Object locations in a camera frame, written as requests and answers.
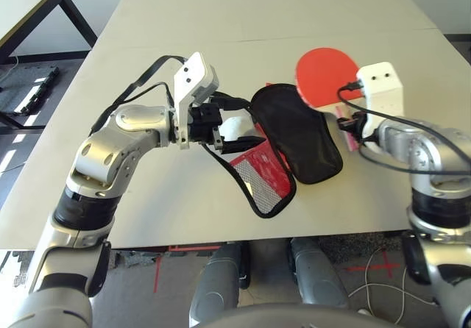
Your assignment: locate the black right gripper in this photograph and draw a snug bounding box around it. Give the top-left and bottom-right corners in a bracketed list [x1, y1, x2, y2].
[337, 110, 369, 138]

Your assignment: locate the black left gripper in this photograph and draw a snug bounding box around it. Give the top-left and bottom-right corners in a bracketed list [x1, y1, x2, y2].
[189, 90, 266, 156]

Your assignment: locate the white grey plush toy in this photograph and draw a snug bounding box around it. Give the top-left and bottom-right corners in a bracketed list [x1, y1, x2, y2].
[219, 116, 255, 143]

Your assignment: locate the red black paddle case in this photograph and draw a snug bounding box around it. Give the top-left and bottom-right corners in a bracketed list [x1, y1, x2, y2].
[200, 82, 344, 219]

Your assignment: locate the red ping-pong paddle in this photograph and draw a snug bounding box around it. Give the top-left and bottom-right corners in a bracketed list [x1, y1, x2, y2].
[295, 47, 361, 151]

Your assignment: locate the dark speckled floor mat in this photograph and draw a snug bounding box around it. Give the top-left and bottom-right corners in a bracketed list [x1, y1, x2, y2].
[323, 232, 409, 267]

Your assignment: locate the red tape cross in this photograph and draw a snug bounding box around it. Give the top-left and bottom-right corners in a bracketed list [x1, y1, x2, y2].
[344, 250, 401, 282]

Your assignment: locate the grey right robot leg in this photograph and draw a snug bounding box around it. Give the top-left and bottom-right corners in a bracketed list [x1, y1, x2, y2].
[288, 236, 350, 310]

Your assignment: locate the grey robot leg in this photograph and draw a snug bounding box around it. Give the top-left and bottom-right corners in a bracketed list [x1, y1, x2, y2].
[188, 243, 244, 328]
[288, 236, 350, 310]

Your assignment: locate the grey left robot leg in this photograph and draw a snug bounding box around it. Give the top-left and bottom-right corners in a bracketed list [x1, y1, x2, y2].
[188, 243, 244, 328]

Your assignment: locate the red tape corner line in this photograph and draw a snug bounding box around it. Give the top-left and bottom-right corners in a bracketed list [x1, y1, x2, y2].
[152, 244, 222, 294]

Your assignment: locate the grey robot torso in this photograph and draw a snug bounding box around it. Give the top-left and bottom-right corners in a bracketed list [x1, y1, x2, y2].
[191, 307, 400, 328]

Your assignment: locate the black-framed side table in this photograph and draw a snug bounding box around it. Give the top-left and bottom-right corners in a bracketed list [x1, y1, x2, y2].
[0, 0, 99, 66]

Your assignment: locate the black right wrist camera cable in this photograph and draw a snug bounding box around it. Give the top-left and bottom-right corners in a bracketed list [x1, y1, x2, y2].
[337, 80, 471, 177]

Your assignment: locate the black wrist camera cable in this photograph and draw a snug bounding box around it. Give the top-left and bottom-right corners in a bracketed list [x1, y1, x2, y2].
[88, 55, 188, 138]
[337, 80, 471, 177]

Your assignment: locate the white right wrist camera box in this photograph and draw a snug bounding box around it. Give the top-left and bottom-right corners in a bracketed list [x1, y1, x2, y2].
[355, 62, 405, 140]

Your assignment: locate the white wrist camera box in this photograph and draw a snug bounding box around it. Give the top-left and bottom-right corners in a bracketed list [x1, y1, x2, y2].
[355, 62, 405, 140]
[171, 51, 221, 149]

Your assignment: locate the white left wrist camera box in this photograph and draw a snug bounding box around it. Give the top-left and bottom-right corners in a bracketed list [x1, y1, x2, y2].
[171, 51, 221, 149]

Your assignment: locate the black left wrist camera cable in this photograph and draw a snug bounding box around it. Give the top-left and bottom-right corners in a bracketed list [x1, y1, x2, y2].
[88, 55, 188, 138]

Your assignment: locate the white floor cable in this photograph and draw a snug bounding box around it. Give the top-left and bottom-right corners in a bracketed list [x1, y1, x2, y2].
[345, 246, 439, 325]

